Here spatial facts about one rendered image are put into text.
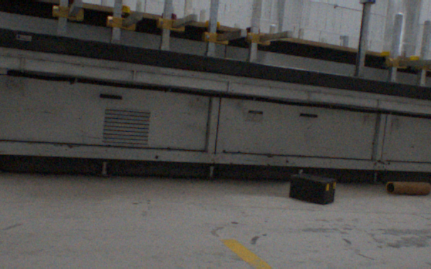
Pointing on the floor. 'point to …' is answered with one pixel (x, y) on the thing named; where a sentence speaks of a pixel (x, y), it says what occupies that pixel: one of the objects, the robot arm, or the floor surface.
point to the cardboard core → (407, 188)
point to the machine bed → (196, 117)
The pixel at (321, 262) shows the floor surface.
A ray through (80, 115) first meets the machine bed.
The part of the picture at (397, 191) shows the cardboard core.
